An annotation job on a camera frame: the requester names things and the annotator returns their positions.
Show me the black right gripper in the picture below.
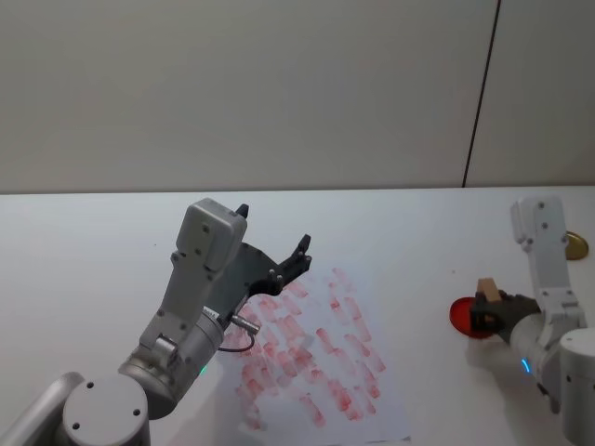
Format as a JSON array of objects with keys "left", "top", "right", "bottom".
[{"left": 469, "top": 288, "right": 543, "bottom": 346}]

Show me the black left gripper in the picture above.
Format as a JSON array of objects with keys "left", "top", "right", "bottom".
[{"left": 203, "top": 203, "right": 314, "bottom": 323}]

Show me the small wooden stamp block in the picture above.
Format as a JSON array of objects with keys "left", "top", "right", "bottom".
[{"left": 477, "top": 277, "right": 502, "bottom": 307}]

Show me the round red ink dish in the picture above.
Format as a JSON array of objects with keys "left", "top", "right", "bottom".
[{"left": 449, "top": 296, "right": 506, "bottom": 341}]

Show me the round gold lid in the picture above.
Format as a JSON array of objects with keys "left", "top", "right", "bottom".
[{"left": 563, "top": 230, "right": 590, "bottom": 263}]

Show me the white paper with red stamps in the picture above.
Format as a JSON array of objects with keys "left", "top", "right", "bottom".
[{"left": 205, "top": 265, "right": 413, "bottom": 442}]

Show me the thin dark cable silver plug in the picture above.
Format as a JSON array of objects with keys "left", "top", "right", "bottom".
[{"left": 217, "top": 313, "right": 260, "bottom": 356}]

